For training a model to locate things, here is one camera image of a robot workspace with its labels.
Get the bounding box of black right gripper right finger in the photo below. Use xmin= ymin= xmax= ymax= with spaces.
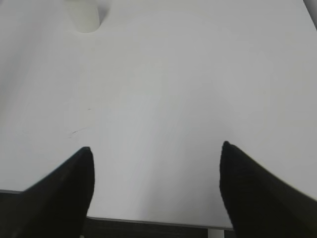
xmin=219 ymin=141 xmax=317 ymax=238

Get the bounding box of white paper cup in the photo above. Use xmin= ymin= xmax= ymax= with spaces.
xmin=64 ymin=0 xmax=100 ymax=33

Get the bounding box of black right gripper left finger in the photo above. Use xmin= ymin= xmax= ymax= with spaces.
xmin=0 ymin=147 xmax=95 ymax=238

